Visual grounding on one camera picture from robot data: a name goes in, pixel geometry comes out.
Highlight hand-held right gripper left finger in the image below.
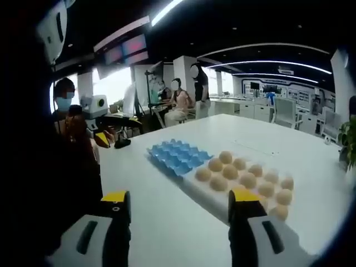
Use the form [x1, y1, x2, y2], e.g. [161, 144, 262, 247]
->
[46, 190, 132, 267]

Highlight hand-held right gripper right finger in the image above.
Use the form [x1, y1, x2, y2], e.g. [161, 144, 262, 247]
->
[228, 187, 320, 267]

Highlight group of brown eggs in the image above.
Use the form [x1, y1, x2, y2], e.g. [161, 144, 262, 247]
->
[194, 150, 295, 222]

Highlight blue egg tray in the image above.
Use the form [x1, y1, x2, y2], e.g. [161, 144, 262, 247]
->
[146, 140, 215, 178]

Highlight white dimpled tray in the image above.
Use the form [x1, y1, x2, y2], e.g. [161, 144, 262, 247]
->
[182, 155, 295, 225]

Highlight person's left hand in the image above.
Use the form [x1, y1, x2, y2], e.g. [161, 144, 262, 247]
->
[66, 106, 90, 140]

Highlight small black case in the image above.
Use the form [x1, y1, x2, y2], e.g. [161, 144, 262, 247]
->
[113, 138, 132, 149]

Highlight white table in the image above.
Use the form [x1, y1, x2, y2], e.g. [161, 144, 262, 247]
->
[96, 112, 348, 267]

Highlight hanging display screen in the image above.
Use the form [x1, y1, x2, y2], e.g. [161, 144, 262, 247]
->
[104, 34, 148, 66]

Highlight operator in black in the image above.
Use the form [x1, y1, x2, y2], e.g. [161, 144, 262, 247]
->
[0, 63, 103, 256]

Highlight white square pillar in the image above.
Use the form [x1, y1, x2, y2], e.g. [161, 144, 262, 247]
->
[172, 55, 199, 92]
[330, 48, 356, 120]

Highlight white worn device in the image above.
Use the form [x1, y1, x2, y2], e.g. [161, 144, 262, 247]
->
[36, 0, 69, 65]

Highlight straight ceiling light strip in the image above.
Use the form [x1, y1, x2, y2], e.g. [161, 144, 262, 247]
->
[150, 0, 186, 27]

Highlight long white counter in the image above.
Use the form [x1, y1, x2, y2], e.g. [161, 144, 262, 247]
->
[208, 94, 275, 120]

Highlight white mesh chair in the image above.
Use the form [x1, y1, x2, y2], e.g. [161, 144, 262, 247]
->
[319, 108, 343, 140]
[274, 97, 303, 128]

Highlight green potted plant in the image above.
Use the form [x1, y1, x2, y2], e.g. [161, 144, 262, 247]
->
[338, 115, 356, 172]

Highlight curved ceiling light strip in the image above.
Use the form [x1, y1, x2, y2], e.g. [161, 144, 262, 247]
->
[207, 59, 333, 75]

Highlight green frame stand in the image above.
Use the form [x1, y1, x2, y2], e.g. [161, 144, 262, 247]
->
[144, 68, 165, 112]

